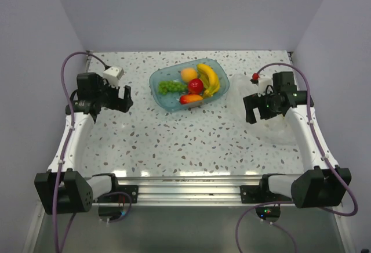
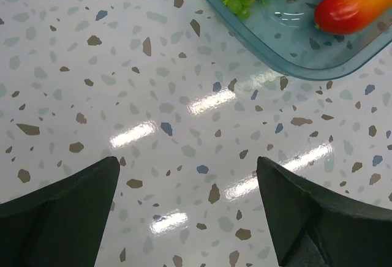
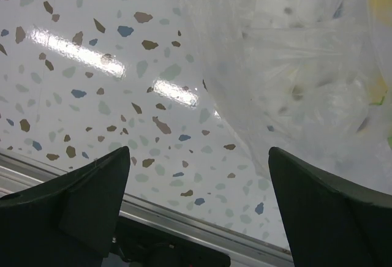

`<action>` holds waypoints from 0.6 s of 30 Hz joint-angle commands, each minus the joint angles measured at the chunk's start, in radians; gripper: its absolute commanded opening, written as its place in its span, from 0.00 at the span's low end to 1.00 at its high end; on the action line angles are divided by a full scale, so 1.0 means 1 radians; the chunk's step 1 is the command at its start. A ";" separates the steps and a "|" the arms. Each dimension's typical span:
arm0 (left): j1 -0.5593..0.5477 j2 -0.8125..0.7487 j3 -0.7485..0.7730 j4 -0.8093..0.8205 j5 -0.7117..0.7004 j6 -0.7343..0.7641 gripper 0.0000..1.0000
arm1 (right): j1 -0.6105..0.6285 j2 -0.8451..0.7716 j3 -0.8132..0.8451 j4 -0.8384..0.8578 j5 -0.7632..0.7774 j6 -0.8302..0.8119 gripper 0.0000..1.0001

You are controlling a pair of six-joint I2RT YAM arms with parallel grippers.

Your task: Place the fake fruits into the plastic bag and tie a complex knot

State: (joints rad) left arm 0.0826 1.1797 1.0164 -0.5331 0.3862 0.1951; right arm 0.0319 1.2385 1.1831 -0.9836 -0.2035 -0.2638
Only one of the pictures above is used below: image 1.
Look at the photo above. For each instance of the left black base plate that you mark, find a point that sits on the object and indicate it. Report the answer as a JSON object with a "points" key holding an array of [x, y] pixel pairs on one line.
{"points": [[121, 194]]}

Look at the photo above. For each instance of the blue plastic fruit tray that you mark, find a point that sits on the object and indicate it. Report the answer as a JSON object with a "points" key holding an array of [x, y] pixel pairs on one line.
{"points": [[171, 100]]}

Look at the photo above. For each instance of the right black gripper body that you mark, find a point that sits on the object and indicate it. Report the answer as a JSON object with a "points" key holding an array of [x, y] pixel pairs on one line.
{"points": [[268, 108]]}

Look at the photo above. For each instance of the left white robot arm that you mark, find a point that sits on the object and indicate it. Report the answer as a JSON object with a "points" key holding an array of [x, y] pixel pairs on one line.
{"points": [[62, 189]]}

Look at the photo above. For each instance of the red fake apple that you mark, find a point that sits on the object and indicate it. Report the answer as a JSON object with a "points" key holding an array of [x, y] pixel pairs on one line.
{"points": [[195, 86]]}

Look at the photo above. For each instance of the clear plastic bag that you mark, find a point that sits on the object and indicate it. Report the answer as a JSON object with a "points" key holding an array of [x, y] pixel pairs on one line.
{"points": [[275, 130]]}

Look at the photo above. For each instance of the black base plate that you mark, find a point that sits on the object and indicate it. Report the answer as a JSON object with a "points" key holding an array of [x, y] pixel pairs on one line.
{"points": [[121, 194], [253, 194]]}

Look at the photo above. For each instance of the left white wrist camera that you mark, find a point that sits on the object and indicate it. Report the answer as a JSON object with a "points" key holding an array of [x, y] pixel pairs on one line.
{"points": [[112, 75]]}

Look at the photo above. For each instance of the red orange fake mango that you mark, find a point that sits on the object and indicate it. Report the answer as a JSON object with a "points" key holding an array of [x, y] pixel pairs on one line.
{"points": [[190, 98]]}

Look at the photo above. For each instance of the orange fake peach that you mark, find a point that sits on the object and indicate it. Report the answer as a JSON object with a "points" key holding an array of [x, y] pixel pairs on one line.
{"points": [[188, 74]]}

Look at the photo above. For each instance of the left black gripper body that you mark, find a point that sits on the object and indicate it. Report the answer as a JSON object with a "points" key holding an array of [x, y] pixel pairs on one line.
{"points": [[109, 96]]}

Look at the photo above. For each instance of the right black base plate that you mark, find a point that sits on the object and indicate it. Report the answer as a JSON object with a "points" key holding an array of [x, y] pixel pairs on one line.
{"points": [[253, 194]]}

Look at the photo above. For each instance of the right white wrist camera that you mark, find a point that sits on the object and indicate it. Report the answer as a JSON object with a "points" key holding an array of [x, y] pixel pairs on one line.
{"points": [[260, 83]]}

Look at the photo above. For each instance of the aluminium mounting rail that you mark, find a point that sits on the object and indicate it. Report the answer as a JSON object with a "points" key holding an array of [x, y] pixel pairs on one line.
{"points": [[190, 191]]}

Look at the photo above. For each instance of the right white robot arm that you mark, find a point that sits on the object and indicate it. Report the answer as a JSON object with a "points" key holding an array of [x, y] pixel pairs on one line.
{"points": [[323, 182]]}

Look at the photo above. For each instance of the green fake grapes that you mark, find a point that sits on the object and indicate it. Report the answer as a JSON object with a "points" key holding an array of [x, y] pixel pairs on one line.
{"points": [[165, 87]]}

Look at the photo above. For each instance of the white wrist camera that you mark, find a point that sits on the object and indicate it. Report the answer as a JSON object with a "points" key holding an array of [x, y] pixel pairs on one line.
{"points": [[112, 75], [260, 83]]}

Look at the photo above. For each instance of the yellow fake banana bunch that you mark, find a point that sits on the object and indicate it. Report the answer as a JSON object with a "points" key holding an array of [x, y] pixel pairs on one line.
{"points": [[209, 79]]}

